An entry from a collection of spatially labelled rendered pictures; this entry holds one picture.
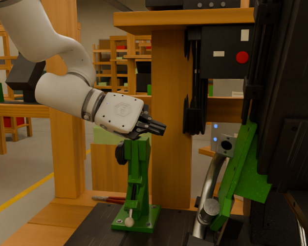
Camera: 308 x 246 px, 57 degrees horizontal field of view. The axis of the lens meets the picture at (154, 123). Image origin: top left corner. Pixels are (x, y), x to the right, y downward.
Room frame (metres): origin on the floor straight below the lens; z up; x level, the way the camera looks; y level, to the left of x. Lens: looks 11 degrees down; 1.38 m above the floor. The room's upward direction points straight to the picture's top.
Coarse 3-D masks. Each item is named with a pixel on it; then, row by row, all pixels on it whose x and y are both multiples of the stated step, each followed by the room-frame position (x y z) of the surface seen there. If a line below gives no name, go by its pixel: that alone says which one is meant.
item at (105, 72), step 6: (120, 48) 10.46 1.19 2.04; (126, 48) 10.63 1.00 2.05; (138, 48) 10.42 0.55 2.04; (150, 48) 10.21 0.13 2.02; (108, 72) 10.59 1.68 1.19; (96, 84) 10.69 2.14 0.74; (102, 84) 10.61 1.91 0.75; (108, 84) 10.79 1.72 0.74; (120, 84) 10.57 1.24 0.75; (126, 84) 10.41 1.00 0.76
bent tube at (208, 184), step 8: (224, 136) 0.66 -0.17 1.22; (224, 144) 0.68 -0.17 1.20; (232, 144) 0.65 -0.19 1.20; (216, 152) 0.64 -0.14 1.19; (224, 152) 0.65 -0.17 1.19; (232, 152) 0.64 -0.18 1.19; (216, 160) 0.69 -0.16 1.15; (224, 160) 0.69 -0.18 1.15; (208, 168) 0.73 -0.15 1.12; (216, 168) 0.70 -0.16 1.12; (208, 176) 0.71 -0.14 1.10; (216, 176) 0.71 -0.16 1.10; (208, 184) 0.71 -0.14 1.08; (208, 192) 0.69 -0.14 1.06; (200, 200) 0.68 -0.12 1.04; (200, 208) 0.66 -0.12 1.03; (200, 224) 0.63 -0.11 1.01; (200, 232) 0.62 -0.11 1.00
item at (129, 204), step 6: (150, 150) 0.92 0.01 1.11; (132, 180) 0.81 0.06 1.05; (138, 180) 0.81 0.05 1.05; (144, 186) 0.83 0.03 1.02; (132, 192) 0.80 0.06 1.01; (144, 192) 0.82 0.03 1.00; (126, 198) 0.81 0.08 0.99; (132, 198) 0.78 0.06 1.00; (138, 198) 0.80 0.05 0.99; (126, 204) 0.77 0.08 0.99; (132, 204) 0.77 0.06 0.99; (138, 204) 0.78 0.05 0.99; (126, 210) 0.79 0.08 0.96; (138, 210) 0.78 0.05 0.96
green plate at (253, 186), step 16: (240, 128) 0.66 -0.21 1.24; (256, 128) 0.55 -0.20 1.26; (240, 144) 0.60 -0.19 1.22; (256, 144) 0.56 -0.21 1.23; (240, 160) 0.56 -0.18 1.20; (256, 160) 0.56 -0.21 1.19; (224, 176) 0.65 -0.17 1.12; (240, 176) 0.57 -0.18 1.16; (256, 176) 0.56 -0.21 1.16; (224, 192) 0.59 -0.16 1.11; (240, 192) 0.57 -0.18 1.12; (256, 192) 0.56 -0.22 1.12
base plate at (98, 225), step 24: (96, 216) 0.86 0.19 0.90; (168, 216) 0.86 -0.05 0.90; (192, 216) 0.86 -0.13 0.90; (240, 216) 0.86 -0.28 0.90; (72, 240) 0.73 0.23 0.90; (96, 240) 0.73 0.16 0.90; (120, 240) 0.73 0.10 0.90; (144, 240) 0.73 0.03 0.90; (168, 240) 0.73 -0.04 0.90; (240, 240) 0.73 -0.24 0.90
